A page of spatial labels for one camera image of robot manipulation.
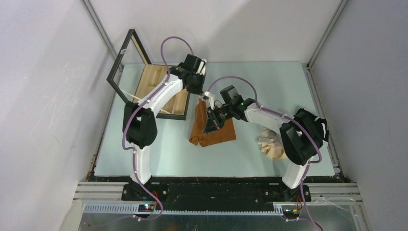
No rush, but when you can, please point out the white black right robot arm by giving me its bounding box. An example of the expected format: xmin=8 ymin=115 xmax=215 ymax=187
xmin=201 ymin=85 xmax=329 ymax=201

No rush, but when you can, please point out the cream lid ribbon strap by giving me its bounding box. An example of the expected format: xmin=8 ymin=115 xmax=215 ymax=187
xmin=121 ymin=89 xmax=169 ymax=114

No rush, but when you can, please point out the orange-brown underwear with cream waistband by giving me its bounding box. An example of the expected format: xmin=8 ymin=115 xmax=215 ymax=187
xmin=189 ymin=99 xmax=236 ymax=147

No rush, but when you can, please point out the black divided storage box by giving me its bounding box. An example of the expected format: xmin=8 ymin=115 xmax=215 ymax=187
xmin=106 ymin=29 xmax=191 ymax=121

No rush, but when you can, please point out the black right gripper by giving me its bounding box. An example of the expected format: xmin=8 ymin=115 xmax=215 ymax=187
xmin=203 ymin=104 xmax=233 ymax=135

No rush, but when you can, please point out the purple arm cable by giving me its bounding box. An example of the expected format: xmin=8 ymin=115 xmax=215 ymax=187
xmin=207 ymin=76 xmax=323 ymax=165
xmin=122 ymin=36 xmax=194 ymax=151

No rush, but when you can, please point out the left controller board with leds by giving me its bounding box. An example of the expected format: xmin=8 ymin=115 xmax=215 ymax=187
xmin=138 ymin=204 xmax=155 ymax=212

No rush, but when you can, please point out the right controller board with leds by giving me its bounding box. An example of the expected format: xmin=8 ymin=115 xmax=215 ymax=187
xmin=283 ymin=209 xmax=302 ymax=219

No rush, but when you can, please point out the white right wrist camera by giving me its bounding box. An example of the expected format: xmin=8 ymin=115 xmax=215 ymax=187
xmin=200 ymin=91 xmax=216 ymax=110

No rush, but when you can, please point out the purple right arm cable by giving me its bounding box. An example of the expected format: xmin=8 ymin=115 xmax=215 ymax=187
xmin=207 ymin=76 xmax=323 ymax=165

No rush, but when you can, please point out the grey slotted cable duct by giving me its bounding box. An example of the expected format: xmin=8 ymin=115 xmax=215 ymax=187
xmin=83 ymin=203 xmax=283 ymax=216

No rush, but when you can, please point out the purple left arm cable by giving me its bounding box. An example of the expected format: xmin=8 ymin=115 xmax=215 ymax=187
xmin=122 ymin=36 xmax=194 ymax=151

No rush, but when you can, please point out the beige crumpled underwear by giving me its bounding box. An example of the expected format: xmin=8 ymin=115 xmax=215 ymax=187
xmin=257 ymin=128 xmax=288 ymax=160

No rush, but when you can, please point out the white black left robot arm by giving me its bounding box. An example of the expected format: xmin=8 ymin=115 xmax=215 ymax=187
xmin=122 ymin=54 xmax=207 ymax=201

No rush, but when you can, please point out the controller board with leds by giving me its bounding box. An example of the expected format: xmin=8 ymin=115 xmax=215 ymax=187
xmin=138 ymin=204 xmax=155 ymax=212
xmin=283 ymin=209 xmax=302 ymax=219

